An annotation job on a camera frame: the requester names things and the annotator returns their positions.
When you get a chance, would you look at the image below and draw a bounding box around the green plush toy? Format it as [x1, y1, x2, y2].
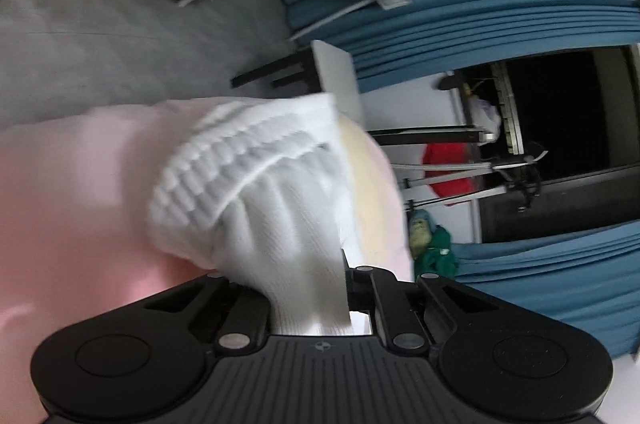
[407, 209, 460, 279]

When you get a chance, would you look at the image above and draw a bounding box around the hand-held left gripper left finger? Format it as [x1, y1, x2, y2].
[144, 274, 272, 351]

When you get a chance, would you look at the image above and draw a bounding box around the tripod stand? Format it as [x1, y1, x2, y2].
[367, 69, 551, 211]

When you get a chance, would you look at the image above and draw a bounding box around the red garment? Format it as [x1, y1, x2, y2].
[422, 143, 477, 201]

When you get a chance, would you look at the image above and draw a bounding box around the white table with black legs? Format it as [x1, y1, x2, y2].
[231, 39, 366, 126]

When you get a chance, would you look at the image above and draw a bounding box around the pink bed sheet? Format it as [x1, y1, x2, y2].
[0, 99, 416, 424]

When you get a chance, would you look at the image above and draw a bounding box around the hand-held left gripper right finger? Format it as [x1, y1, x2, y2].
[342, 249, 502, 351]

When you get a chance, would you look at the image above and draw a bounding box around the dark window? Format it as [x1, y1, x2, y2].
[465, 47, 640, 245]

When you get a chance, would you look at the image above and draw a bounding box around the cream pillow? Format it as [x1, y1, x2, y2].
[336, 114, 402, 257]

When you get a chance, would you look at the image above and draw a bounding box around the white hanging garment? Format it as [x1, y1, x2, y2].
[472, 97, 502, 147]

